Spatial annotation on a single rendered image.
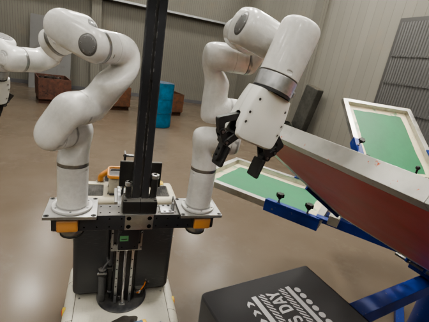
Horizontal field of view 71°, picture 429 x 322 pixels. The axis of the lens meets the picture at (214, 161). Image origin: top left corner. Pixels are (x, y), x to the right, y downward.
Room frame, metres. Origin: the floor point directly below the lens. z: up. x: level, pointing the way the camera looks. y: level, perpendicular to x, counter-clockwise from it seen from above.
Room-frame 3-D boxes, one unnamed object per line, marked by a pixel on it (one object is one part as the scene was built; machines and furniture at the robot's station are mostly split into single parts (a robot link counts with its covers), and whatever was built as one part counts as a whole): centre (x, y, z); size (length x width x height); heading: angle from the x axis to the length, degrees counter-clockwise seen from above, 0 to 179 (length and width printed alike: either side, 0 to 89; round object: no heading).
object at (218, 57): (1.03, 0.00, 1.54); 0.19 x 0.14 x 0.37; 107
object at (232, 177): (1.75, -0.51, 1.05); 1.08 x 0.61 x 0.23; 62
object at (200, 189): (1.06, 0.04, 1.21); 0.16 x 0.13 x 0.15; 21
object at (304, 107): (7.23, -1.59, 0.76); 0.91 x 0.90 x 1.53; 111
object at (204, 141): (1.04, 0.03, 1.37); 0.13 x 0.10 x 0.16; 107
